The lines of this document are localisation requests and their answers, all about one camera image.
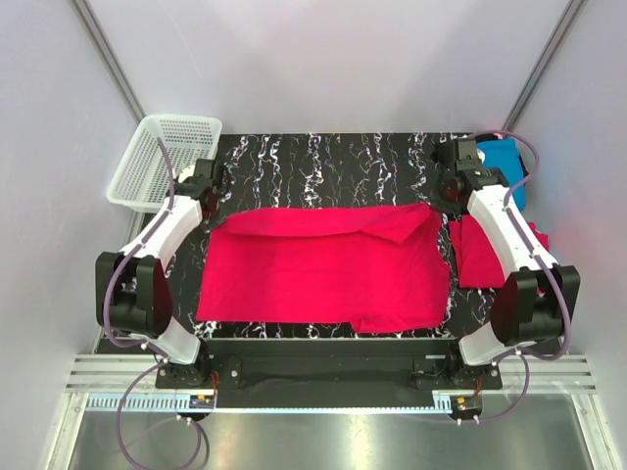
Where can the aluminium frame rail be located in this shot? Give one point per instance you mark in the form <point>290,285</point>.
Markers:
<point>112,381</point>

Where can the red t shirt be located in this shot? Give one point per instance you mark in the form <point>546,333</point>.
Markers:
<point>478,266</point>
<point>378,269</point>

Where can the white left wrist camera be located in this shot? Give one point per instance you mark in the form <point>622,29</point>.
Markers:
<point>185,174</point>

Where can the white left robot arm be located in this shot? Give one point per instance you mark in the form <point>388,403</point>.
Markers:
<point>133,301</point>

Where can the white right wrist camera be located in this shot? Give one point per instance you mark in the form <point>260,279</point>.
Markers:
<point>481,154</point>

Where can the folded red t shirt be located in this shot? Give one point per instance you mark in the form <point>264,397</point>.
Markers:
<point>478,266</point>

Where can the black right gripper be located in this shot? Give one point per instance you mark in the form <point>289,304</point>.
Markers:
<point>443,197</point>

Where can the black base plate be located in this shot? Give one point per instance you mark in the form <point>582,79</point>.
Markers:
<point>295,374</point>

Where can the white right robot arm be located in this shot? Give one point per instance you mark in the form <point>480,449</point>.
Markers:
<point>532,313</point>

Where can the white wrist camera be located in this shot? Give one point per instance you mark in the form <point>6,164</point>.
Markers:
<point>185,174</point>
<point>481,154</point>

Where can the folded blue t shirt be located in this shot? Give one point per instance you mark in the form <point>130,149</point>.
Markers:
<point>507,161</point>

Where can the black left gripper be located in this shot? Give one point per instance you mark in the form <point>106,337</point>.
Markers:
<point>216,197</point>

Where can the white plastic basket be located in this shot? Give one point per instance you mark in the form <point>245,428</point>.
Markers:
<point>141,180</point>

